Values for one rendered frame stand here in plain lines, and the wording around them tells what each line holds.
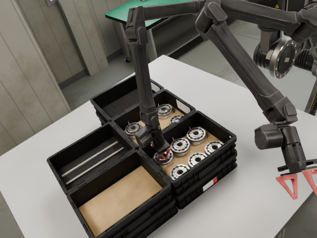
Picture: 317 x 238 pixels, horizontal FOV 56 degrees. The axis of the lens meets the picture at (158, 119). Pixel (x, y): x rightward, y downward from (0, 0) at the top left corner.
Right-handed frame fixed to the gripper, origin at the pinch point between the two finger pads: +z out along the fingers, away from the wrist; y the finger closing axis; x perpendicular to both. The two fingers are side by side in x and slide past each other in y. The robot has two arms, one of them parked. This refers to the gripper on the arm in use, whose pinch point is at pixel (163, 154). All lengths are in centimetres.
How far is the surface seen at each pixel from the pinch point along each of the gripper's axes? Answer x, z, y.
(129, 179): -20.7, 3.6, -0.6
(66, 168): -47, 3, -29
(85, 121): -25, 16, -79
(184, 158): 8.4, 4.3, 5.4
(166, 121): 15.8, 4.2, -25.2
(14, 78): -59, 6, -172
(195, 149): 16.0, 4.4, 4.2
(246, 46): 198, 90, -167
